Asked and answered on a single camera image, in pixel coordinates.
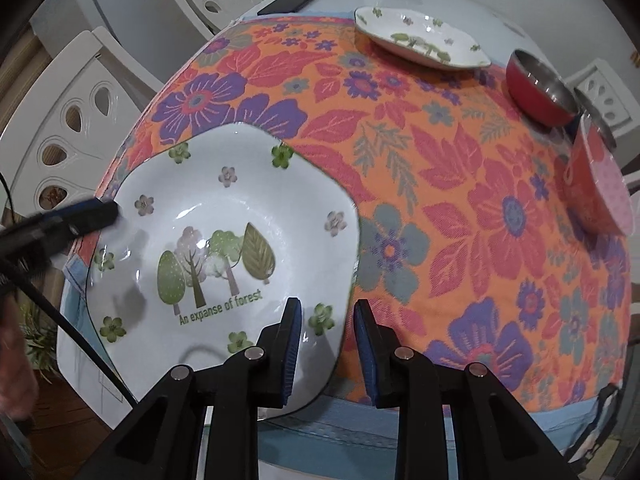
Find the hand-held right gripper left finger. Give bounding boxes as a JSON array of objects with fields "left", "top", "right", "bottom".
[{"left": 102, "top": 298, "right": 304, "bottom": 480}]

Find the blue steel bowl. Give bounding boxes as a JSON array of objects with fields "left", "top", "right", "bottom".
[{"left": 572, "top": 86, "right": 618, "bottom": 150}]

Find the person's left forearm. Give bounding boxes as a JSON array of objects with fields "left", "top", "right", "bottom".
[{"left": 0, "top": 310, "right": 35, "bottom": 423}]

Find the orange floral tablecloth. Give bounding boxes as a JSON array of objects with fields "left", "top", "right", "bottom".
[{"left": 56, "top": 7, "right": 617, "bottom": 463}]

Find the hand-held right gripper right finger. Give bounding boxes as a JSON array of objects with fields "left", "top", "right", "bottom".
[{"left": 353, "top": 300, "right": 561, "bottom": 480}]

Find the pink and orange bowl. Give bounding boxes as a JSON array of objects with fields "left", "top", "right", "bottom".
[{"left": 567, "top": 112, "right": 635, "bottom": 235}]

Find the green potted plant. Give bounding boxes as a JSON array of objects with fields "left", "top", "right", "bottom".
[{"left": 19, "top": 304, "right": 62, "bottom": 383}]

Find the black smartphone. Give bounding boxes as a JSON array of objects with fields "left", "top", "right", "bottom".
[{"left": 256, "top": 0, "right": 319, "bottom": 16}]

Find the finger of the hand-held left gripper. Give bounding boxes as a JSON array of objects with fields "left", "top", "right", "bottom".
[{"left": 37, "top": 197, "right": 120, "bottom": 239}]

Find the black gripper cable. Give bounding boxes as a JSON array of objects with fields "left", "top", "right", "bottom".
[{"left": 0, "top": 259, "right": 138, "bottom": 407}]

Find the orange floral table cloth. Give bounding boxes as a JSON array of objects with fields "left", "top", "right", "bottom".
[{"left": 65, "top": 12, "right": 633, "bottom": 411}]

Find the red steel bowl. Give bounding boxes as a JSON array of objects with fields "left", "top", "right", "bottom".
[{"left": 505, "top": 49, "right": 581, "bottom": 127}]

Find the white tree print plate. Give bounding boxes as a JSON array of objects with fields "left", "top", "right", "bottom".
[
  {"left": 86, "top": 124, "right": 361, "bottom": 413},
  {"left": 354, "top": 6, "right": 492, "bottom": 69}
]

